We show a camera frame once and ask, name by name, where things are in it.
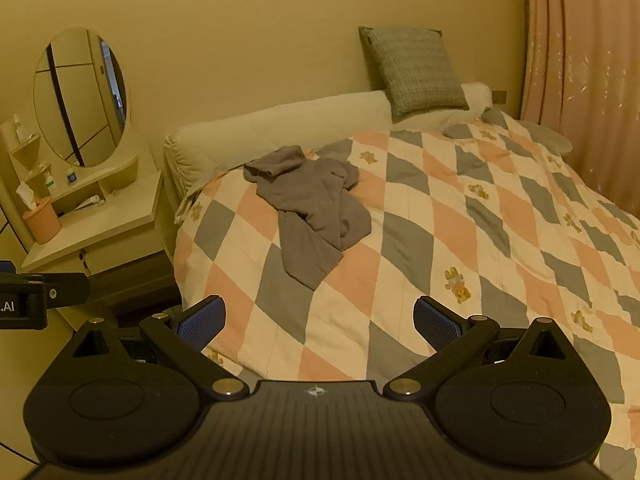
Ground checkered quilt with bear print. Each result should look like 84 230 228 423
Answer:
174 107 640 451

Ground pink curtain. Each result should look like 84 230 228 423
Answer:
519 0 640 211

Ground cream dressing table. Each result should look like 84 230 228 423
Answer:
0 110 177 291

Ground grey-green woven cushion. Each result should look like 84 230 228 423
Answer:
358 26 470 123

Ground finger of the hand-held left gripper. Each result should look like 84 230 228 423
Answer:
42 272 92 309

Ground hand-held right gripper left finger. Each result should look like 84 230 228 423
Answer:
72 296 251 403

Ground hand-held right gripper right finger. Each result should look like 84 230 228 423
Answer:
382 296 576 402

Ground grey pants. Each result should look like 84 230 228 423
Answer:
243 145 373 291

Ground pink tissue holder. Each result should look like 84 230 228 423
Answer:
22 197 63 246

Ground white long pillow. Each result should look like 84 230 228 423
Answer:
164 81 493 211

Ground oval mirror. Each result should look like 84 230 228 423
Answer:
34 29 127 168

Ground white tissue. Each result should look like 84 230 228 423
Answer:
15 182 39 210

